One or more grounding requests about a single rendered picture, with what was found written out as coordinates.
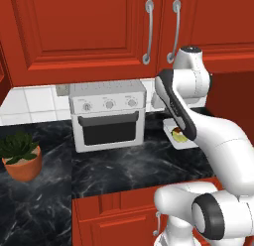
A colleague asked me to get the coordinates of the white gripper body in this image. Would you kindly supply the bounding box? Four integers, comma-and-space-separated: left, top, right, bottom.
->
151, 90, 169, 110

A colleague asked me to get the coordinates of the wide red upper cupboard door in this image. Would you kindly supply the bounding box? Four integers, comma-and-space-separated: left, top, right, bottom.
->
0, 0, 159, 88

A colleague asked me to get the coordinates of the red lower cupboard door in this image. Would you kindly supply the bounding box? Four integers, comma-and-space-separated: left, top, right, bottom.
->
73, 212, 168, 246

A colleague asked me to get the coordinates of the white toaster oven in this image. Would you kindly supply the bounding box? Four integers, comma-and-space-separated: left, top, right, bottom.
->
67, 78, 148, 154

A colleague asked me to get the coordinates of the dark red cabinet side panel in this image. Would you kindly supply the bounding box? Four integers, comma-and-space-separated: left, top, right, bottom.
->
205, 70, 254, 144

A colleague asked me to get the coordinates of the green plant in terracotta pot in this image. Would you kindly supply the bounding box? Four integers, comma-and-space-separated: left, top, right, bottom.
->
0, 130, 44, 183

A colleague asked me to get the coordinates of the toaster oven door handle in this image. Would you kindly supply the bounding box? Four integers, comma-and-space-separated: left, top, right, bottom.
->
76, 111, 140, 128

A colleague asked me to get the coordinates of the silver cupboard door handle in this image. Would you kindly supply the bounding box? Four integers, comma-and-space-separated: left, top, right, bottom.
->
142, 0, 156, 65
166, 0, 183, 64

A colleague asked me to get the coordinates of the grey wall outlet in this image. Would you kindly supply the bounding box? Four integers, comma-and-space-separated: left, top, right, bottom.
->
55, 83, 70, 97

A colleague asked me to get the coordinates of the silver lower cupboard handle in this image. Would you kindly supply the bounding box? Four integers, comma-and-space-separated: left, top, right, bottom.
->
152, 211, 164, 238

